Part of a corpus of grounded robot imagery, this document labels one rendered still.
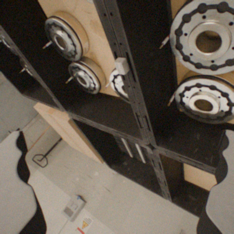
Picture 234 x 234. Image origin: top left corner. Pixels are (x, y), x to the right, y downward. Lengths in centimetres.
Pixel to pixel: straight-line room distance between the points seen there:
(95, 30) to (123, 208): 332
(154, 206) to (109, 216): 83
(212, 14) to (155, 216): 332
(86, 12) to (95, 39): 5
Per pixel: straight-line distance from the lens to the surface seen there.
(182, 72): 33
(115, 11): 20
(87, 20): 39
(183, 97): 32
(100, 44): 40
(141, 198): 350
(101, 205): 364
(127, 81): 25
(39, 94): 71
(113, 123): 42
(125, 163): 82
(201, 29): 24
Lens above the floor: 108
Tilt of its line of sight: 25 degrees down
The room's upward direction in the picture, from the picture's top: 143 degrees counter-clockwise
